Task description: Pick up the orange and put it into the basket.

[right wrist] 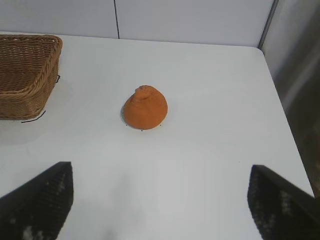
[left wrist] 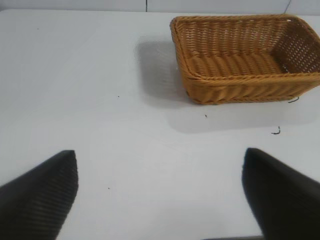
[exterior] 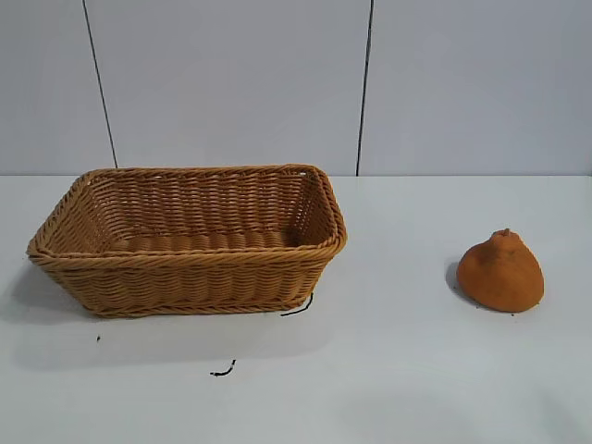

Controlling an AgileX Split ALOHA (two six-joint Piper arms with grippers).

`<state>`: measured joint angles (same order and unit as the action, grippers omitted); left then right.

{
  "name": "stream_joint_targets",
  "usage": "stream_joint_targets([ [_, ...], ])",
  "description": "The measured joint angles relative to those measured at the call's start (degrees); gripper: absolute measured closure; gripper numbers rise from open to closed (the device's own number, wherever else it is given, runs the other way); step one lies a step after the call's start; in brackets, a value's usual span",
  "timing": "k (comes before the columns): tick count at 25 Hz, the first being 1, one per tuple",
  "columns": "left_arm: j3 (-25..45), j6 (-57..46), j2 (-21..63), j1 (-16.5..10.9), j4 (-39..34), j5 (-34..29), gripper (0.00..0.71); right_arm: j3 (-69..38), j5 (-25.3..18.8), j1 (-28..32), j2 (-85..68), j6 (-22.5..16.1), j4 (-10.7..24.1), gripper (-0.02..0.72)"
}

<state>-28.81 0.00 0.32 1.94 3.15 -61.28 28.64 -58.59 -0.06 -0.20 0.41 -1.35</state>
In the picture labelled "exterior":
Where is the rectangular woven wicker basket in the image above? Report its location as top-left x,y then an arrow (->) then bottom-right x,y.
26,162 -> 349,318

